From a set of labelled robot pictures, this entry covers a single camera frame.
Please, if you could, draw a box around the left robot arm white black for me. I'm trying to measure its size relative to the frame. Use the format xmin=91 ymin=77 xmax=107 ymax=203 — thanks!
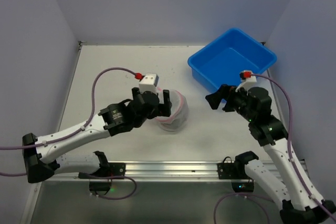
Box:
xmin=22 ymin=88 xmax=172 ymax=184

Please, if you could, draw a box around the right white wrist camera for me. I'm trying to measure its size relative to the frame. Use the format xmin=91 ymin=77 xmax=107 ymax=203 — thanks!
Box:
xmin=235 ymin=70 xmax=257 ymax=92

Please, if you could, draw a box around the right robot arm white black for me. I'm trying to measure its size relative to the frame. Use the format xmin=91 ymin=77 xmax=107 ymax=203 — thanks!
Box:
xmin=205 ymin=84 xmax=335 ymax=223

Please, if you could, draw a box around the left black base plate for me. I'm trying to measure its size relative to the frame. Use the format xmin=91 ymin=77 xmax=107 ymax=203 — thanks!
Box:
xmin=78 ymin=162 xmax=126 ymax=179

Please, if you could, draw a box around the aluminium mounting rail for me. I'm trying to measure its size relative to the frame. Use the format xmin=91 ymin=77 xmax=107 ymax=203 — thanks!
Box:
xmin=35 ymin=160 xmax=310 ymax=183

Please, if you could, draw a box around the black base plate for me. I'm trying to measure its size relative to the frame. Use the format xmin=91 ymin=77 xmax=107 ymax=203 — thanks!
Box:
xmin=217 ymin=156 xmax=240 ymax=180
xmin=78 ymin=162 xmax=126 ymax=179

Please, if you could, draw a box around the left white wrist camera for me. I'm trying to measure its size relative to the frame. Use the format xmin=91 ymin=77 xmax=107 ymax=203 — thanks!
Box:
xmin=139 ymin=73 xmax=159 ymax=94

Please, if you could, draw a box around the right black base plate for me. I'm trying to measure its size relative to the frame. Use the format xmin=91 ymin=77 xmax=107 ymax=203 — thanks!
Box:
xmin=217 ymin=156 xmax=240 ymax=180

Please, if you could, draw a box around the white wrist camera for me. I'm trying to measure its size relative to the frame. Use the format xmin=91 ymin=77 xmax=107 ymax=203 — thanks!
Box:
xmin=235 ymin=70 xmax=257 ymax=92
xmin=139 ymin=73 xmax=159 ymax=94

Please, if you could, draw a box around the white mesh laundry bag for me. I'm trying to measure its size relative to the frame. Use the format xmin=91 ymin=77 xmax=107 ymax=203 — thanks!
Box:
xmin=155 ymin=90 xmax=189 ymax=132

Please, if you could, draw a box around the blue plastic tub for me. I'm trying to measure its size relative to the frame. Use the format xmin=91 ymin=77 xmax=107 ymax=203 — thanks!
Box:
xmin=187 ymin=28 xmax=277 ymax=93

